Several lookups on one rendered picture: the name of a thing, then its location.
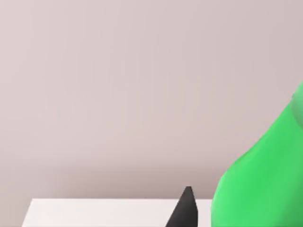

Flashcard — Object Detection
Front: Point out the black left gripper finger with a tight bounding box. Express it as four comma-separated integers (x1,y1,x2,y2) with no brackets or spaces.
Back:
164,186,198,227

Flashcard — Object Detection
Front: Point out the green bottle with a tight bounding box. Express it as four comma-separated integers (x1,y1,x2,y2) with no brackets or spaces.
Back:
210,80,303,227

